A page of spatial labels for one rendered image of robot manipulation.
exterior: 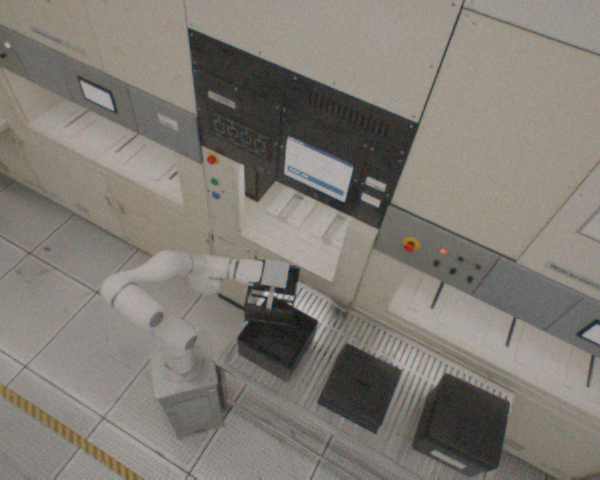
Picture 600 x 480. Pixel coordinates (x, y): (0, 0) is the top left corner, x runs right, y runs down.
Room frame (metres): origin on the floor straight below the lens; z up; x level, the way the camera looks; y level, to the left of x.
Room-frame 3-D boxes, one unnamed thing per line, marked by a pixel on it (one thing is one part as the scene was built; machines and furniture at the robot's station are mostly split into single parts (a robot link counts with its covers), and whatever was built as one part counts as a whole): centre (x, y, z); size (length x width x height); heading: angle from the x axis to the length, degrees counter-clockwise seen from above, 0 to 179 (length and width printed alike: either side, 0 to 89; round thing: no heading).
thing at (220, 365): (0.82, -0.39, 0.38); 1.30 x 0.60 x 0.76; 69
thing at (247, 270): (1.00, 0.21, 1.25); 0.11 x 0.10 x 0.07; 90
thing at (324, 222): (1.58, -0.15, 0.89); 0.22 x 0.21 x 0.04; 159
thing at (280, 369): (0.92, 0.05, 0.85); 0.28 x 0.28 x 0.17; 68
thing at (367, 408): (0.76, -0.36, 0.83); 0.29 x 0.29 x 0.13; 71
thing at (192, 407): (0.76, 0.47, 0.38); 0.28 x 0.28 x 0.76; 24
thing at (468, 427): (0.63, -0.77, 0.89); 0.29 x 0.29 x 0.25; 73
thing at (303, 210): (1.68, 0.10, 0.89); 0.22 x 0.21 x 0.04; 159
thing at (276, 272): (1.00, 0.10, 1.11); 0.24 x 0.20 x 0.32; 0
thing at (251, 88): (1.76, -0.04, 0.98); 0.95 x 0.88 x 1.95; 159
